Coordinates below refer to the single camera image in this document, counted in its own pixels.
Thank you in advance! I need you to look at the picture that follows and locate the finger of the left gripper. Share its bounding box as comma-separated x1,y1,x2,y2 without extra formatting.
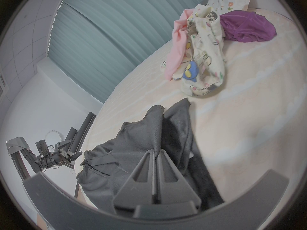
57,139,74,149
69,151,83,162

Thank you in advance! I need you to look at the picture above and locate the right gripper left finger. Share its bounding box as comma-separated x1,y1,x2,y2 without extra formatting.
112,150,156,219

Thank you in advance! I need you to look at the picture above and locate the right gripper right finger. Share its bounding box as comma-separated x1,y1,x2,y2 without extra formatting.
155,149,202,219

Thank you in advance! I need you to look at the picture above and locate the black garment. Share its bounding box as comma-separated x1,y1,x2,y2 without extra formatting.
76,98,226,215

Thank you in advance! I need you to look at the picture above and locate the blue-green curtain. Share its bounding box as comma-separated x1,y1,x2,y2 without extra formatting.
64,0,205,60
46,3,144,104

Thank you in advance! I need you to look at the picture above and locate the bed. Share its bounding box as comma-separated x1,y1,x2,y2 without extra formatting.
64,0,307,216

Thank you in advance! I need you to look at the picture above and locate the pink garment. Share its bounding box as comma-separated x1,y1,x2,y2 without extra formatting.
164,9,193,81

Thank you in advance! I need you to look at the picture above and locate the white printed pyjama garment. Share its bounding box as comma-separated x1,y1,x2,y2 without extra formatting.
160,4,227,97

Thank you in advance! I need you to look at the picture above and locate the purple garment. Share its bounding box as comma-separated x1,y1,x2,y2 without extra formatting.
219,10,278,43

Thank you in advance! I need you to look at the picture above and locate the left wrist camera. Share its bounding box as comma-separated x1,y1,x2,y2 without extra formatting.
35,140,49,156

